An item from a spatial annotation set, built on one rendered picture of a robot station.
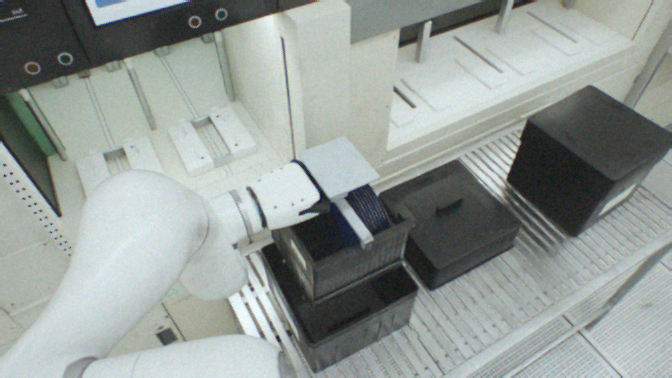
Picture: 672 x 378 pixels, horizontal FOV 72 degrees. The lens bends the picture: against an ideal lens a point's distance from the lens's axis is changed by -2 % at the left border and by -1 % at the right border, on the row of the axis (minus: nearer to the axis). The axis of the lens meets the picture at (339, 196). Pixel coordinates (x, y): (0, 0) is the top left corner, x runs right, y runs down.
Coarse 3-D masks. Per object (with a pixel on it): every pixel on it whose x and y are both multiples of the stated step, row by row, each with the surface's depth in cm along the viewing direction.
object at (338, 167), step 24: (336, 144) 86; (312, 168) 82; (336, 168) 82; (360, 168) 82; (336, 192) 78; (288, 240) 91; (384, 240) 87; (288, 264) 99; (312, 264) 81; (336, 264) 84; (360, 264) 89; (384, 264) 94; (312, 288) 87; (336, 288) 91
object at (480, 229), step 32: (384, 192) 132; (416, 192) 132; (448, 192) 132; (480, 192) 132; (416, 224) 125; (448, 224) 125; (480, 224) 125; (512, 224) 125; (416, 256) 124; (448, 256) 119; (480, 256) 125
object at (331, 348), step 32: (320, 256) 128; (288, 288) 123; (384, 288) 123; (416, 288) 106; (288, 320) 112; (320, 320) 117; (352, 320) 117; (384, 320) 107; (320, 352) 101; (352, 352) 111
